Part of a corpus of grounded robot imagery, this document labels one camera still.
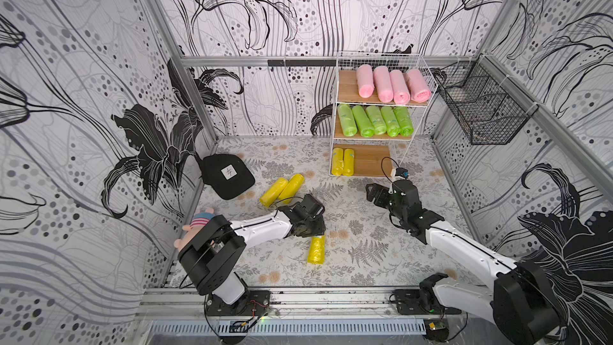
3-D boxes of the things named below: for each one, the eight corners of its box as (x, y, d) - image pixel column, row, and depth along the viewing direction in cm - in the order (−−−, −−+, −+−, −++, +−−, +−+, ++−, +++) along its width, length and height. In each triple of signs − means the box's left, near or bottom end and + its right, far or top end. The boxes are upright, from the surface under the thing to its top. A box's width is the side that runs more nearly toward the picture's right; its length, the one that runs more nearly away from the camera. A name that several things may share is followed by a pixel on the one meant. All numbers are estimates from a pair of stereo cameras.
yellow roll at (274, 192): (260, 203, 98) (258, 198, 95) (280, 180, 105) (279, 175, 102) (269, 209, 96) (268, 205, 93) (290, 186, 103) (289, 181, 100)
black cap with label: (189, 169, 109) (183, 160, 104) (219, 149, 117) (214, 139, 112) (229, 205, 97) (224, 196, 92) (259, 179, 105) (255, 170, 100)
